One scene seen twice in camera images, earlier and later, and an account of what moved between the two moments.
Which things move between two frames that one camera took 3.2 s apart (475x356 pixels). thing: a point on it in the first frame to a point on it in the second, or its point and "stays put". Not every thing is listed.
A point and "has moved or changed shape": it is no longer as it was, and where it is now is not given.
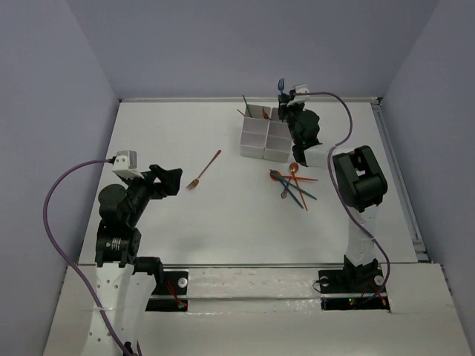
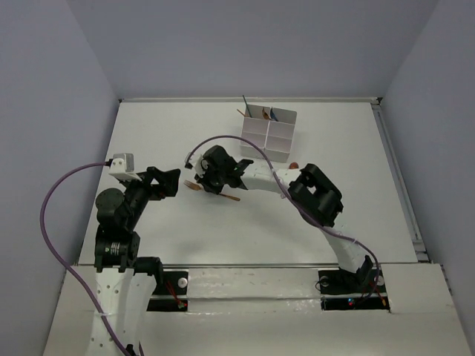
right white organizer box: (279, 142) stays put
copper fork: (266, 115) stays put
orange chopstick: (240, 112) stays put
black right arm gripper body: (292, 114) to (213, 179)
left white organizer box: (254, 131) stays put
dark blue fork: (280, 84) to (272, 114)
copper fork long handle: (193, 184) has moved or changed shape
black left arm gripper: (154, 181) stays put
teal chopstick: (246, 105) stays put
